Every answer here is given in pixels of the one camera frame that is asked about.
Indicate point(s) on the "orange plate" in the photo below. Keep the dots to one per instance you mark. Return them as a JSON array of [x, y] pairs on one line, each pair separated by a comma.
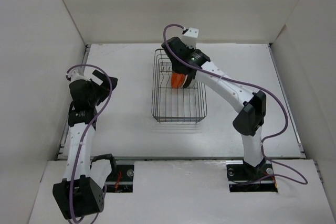
[[177, 80]]

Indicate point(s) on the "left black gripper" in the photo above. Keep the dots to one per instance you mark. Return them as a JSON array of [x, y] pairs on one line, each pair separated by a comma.
[[104, 90]]

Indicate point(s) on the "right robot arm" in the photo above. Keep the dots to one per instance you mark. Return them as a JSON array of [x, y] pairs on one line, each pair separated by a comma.
[[250, 106]]

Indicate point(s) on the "grey wire dish rack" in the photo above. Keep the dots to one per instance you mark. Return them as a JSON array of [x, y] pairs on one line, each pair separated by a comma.
[[170, 105]]

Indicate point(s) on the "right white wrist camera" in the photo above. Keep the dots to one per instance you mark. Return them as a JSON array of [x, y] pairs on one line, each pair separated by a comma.
[[189, 37]]

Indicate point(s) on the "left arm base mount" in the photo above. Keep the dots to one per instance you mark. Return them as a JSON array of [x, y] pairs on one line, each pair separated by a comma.
[[121, 181]]

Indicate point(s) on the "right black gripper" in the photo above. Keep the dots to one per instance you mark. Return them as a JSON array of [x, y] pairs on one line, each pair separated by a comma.
[[190, 50]]

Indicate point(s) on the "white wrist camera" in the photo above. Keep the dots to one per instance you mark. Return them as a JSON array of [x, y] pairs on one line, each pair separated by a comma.
[[189, 37], [75, 75]]

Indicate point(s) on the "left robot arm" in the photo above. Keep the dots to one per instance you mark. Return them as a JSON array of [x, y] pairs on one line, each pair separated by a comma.
[[82, 189]]

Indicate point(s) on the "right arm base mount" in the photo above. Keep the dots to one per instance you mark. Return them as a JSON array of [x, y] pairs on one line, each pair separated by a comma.
[[244, 179]]

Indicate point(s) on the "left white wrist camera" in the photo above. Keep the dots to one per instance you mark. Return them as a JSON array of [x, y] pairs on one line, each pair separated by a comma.
[[75, 75]]

